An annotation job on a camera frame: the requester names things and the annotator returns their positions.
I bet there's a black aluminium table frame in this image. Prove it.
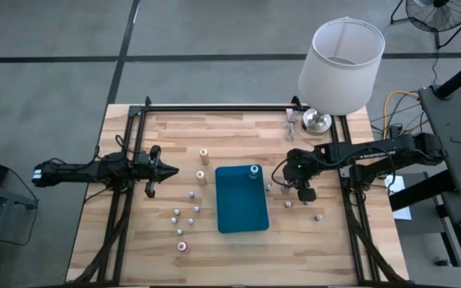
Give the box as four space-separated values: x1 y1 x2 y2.
70 95 406 288

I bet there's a white shade table lamp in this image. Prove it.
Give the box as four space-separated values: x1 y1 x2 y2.
297 16 387 135

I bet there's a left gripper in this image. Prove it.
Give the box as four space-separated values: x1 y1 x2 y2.
133 145 180 199

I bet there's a yellow cable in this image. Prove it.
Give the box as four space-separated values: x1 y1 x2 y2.
382 90 430 141

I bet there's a teal plastic bin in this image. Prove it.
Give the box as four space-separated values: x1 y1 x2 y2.
214 164 271 234

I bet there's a white paper sheet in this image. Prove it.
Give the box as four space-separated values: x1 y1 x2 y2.
384 174 412 221

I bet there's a bundled clear lamp cord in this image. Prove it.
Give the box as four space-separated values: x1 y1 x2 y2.
283 107 300 142

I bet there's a black side table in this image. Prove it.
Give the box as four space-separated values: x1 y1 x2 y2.
417 83 461 197

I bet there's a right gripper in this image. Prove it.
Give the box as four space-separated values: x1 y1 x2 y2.
283 148 318 202

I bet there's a black floor fan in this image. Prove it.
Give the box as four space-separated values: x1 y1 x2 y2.
390 0 461 50

